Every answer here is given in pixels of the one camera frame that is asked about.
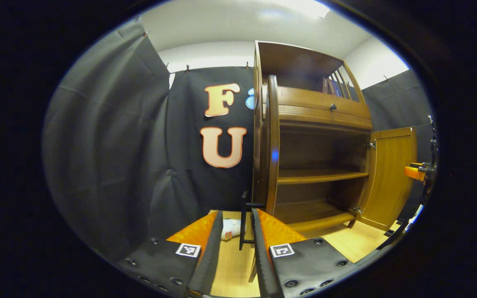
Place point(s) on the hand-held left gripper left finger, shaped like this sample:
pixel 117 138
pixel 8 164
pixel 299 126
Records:
pixel 211 256

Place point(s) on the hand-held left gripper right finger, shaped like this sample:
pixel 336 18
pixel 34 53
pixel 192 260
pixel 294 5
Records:
pixel 261 256

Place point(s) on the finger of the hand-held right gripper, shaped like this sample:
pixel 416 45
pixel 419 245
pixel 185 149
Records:
pixel 414 172

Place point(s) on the wooden cabinet door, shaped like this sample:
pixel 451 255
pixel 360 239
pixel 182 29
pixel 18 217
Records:
pixel 391 178
pixel 272 136

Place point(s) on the wooden double-door shoe cabinet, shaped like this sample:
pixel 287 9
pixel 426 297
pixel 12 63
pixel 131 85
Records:
pixel 317 145

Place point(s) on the metal door hinge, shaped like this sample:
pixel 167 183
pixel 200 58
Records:
pixel 357 210
pixel 372 145

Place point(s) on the wooden inner cabinet shelf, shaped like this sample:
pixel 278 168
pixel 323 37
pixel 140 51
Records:
pixel 317 176

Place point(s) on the wooden cabinet drawer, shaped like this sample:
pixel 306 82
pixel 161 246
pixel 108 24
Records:
pixel 313 101

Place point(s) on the white plush toy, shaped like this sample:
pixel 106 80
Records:
pixel 231 229

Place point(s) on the blue book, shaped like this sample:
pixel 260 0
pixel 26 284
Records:
pixel 337 88

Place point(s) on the upright brown book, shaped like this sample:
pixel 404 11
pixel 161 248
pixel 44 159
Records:
pixel 330 87

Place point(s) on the black backdrop cloth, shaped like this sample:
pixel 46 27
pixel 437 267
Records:
pixel 118 145

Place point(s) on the large ceiling light panel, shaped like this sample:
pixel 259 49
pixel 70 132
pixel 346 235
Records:
pixel 304 6

